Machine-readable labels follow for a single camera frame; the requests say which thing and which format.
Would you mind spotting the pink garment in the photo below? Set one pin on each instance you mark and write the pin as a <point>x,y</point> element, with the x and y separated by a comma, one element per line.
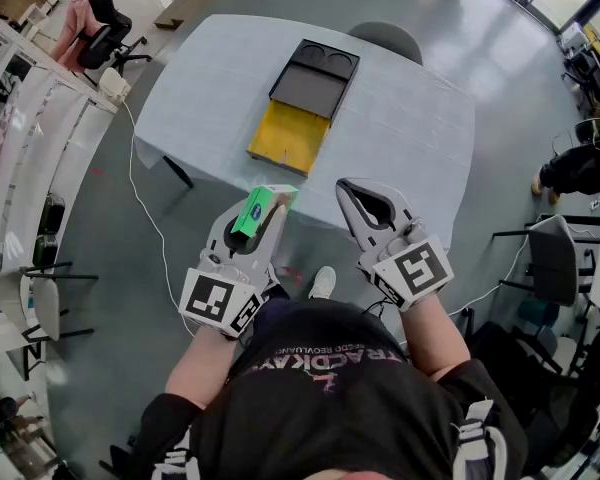
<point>72,33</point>

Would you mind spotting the person's right forearm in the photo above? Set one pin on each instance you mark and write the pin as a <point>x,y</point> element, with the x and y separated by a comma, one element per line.
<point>432,343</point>

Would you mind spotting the light blue tablecloth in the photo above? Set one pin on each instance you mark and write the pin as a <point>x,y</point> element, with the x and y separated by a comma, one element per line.
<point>205,108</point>

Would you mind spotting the teal container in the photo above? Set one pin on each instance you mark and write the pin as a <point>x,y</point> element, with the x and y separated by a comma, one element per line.
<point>537,313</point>

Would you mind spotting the person's left forearm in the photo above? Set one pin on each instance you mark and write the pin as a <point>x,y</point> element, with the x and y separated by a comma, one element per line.
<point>200,368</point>

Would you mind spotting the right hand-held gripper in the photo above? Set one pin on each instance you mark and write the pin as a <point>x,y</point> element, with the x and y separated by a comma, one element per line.
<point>415,268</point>

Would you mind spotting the black table leg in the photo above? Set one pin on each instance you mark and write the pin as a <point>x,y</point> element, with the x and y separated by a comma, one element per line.
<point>180,170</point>

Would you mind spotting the grey chair with black frame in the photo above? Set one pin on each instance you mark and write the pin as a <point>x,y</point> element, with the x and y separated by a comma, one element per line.
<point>555,258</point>

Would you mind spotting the brown cardboard piece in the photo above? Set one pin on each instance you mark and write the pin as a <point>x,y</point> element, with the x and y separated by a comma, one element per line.
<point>168,23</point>

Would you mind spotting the green small box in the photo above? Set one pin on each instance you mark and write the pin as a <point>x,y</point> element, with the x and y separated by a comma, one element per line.
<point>257,208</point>

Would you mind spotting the white partition panel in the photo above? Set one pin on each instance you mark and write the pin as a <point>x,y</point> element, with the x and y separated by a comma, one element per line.
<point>35,158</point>

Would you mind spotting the black office chair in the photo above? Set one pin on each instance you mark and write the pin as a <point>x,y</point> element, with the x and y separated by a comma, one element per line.
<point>102,23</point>

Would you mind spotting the person's black t-shirt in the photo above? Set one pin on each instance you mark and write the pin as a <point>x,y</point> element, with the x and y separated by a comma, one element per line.
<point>330,418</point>

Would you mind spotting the black compartment tray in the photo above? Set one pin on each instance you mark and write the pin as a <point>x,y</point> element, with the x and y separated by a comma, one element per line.
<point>310,88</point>

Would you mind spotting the black case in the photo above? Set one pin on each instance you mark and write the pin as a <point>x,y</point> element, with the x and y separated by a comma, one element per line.
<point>45,252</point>
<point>52,213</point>

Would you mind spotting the white chair with black frame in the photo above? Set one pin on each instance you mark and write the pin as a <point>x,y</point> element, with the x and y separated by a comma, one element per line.
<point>45,303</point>

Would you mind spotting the white power adapter with cable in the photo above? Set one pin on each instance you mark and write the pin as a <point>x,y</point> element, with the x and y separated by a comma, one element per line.
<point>114,83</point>

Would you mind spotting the person's white right shoe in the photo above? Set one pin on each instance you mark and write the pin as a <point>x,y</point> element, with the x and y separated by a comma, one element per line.
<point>323,282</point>

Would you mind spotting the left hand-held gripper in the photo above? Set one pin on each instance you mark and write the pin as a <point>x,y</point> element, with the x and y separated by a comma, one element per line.
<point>215,295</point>

